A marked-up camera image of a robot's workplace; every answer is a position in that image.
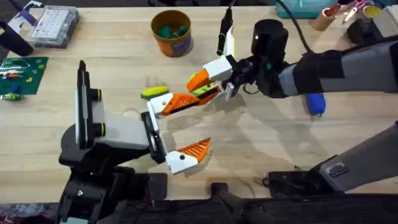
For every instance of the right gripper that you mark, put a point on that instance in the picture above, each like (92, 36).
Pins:
(269, 46)

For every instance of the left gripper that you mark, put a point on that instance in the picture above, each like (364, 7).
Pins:
(124, 133)

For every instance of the orange ribbed wedge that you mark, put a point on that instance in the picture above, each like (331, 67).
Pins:
(182, 102)

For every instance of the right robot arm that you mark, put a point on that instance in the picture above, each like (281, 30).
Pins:
(367, 71)

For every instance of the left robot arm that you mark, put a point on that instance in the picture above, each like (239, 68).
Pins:
(93, 193)

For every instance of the right wrist upright plate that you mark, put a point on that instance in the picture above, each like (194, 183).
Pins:
(224, 31)

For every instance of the wrist upright plate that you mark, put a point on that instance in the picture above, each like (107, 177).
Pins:
(83, 102)
(224, 31)

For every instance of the orange tub with toys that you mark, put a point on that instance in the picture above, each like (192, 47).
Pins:
(172, 40)

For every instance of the left wrist upright plate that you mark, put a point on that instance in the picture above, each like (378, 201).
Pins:
(83, 102)

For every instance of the teal box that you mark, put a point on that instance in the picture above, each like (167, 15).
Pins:
(303, 9)

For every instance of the cardboard tube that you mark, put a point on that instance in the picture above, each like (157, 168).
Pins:
(323, 18)

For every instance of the pink scissors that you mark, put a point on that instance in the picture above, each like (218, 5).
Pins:
(354, 9)

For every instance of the clear plastic parts box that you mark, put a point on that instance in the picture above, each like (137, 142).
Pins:
(54, 26)

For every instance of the green board with blocks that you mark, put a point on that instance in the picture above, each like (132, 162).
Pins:
(21, 74)

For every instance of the grey box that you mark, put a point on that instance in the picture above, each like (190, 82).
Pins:
(387, 21)

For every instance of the black cylinder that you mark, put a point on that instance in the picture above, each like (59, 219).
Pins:
(14, 40)

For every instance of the purple and white packet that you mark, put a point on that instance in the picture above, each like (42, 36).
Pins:
(23, 14)

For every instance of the black rail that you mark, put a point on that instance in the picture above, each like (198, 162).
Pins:
(199, 211)

